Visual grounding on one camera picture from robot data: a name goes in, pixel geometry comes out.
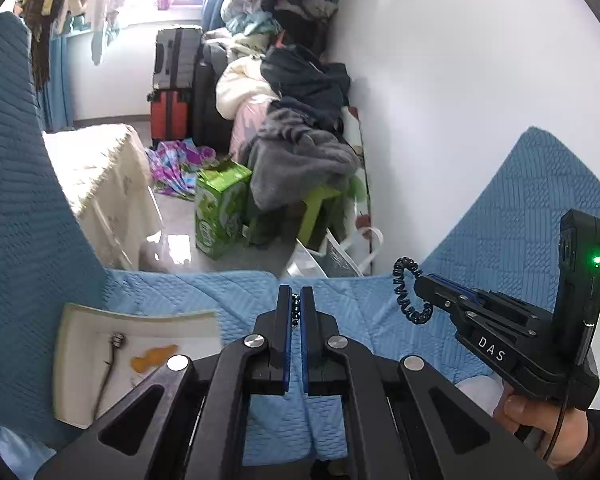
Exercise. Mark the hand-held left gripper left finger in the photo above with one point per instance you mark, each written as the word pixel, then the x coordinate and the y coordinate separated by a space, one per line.
pixel 285 340

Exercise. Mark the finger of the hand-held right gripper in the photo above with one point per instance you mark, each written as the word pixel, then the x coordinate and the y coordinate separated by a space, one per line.
pixel 452 286
pixel 432 292

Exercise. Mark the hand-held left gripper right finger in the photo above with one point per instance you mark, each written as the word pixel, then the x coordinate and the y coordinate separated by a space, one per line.
pixel 307 340

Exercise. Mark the white square tray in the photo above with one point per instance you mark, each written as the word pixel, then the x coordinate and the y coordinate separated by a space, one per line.
pixel 190 330

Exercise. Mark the black rhinestone hair clip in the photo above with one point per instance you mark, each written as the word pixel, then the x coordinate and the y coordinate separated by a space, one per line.
pixel 107 365

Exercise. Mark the person's right forearm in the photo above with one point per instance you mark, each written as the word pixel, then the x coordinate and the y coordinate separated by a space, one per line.
pixel 599 430

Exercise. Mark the person's right hand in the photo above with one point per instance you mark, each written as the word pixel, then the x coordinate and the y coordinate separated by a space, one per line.
pixel 535 420

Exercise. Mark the blue quilted cover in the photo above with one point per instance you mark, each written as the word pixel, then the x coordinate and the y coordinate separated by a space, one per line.
pixel 505 200

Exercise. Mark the green plastic stool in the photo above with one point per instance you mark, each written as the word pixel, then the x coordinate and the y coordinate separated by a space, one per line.
pixel 315 210

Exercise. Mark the orange hair clip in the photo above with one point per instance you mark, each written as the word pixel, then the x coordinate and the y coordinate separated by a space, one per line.
pixel 150 358

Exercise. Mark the green carton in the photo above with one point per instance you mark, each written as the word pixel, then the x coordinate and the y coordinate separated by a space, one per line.
pixel 220 210

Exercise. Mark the grey fleece garment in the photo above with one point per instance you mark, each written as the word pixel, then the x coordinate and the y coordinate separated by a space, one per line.
pixel 300 155

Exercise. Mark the purple patterned cloth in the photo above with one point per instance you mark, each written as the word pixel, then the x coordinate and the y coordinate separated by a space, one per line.
pixel 175 165

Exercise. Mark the cream cloth covered cabinet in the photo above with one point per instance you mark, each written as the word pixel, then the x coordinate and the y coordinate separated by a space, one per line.
pixel 95 175

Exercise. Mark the tall black suitcase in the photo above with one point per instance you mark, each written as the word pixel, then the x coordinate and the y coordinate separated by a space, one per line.
pixel 207 100

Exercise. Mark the red suitcase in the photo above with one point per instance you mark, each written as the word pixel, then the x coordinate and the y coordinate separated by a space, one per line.
pixel 170 115

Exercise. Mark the pile of clothes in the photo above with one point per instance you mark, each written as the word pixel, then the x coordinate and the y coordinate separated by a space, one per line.
pixel 300 75

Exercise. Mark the blue curtain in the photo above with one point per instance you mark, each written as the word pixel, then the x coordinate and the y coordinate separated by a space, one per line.
pixel 60 85

